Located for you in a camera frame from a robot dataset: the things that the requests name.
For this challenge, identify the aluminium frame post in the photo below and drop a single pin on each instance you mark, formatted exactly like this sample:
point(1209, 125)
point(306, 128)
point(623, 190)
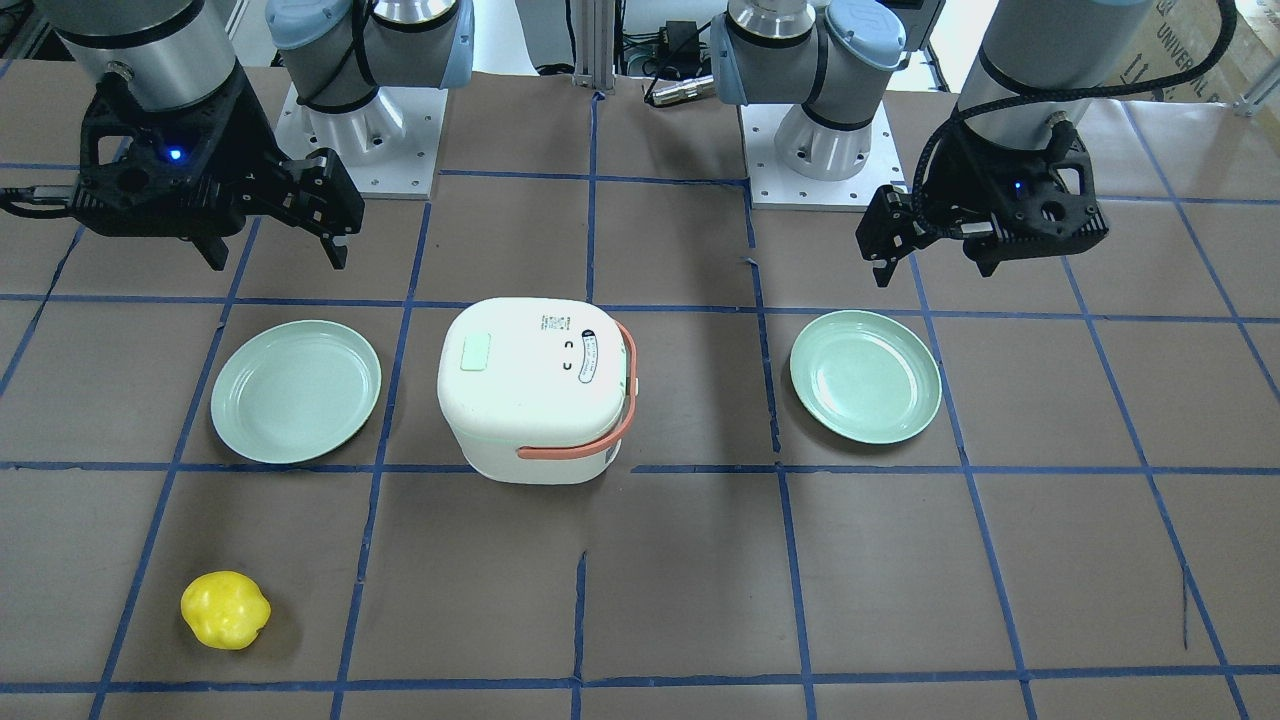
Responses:
point(595, 26)

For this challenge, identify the white rice cooker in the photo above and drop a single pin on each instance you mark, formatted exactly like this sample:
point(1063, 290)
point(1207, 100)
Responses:
point(538, 391)

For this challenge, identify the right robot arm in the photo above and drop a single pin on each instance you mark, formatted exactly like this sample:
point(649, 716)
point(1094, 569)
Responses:
point(339, 55)

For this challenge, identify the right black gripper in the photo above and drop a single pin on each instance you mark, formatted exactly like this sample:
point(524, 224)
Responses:
point(252, 152)

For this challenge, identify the yellow toy fruit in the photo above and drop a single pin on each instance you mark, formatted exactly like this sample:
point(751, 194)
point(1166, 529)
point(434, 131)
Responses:
point(225, 610)

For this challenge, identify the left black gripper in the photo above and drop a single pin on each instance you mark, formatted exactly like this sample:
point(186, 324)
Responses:
point(950, 190)

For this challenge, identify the green plate near right arm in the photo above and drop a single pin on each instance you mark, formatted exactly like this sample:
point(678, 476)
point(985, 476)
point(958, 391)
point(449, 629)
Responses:
point(295, 392)

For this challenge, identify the green plate near left arm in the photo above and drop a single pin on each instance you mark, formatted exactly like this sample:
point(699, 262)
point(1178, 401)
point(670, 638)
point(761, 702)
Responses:
point(866, 377)

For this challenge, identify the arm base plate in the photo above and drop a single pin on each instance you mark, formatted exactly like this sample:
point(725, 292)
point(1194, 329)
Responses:
point(389, 148)
point(795, 164)

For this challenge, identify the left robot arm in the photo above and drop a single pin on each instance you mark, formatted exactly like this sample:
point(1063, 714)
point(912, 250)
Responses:
point(1037, 60)

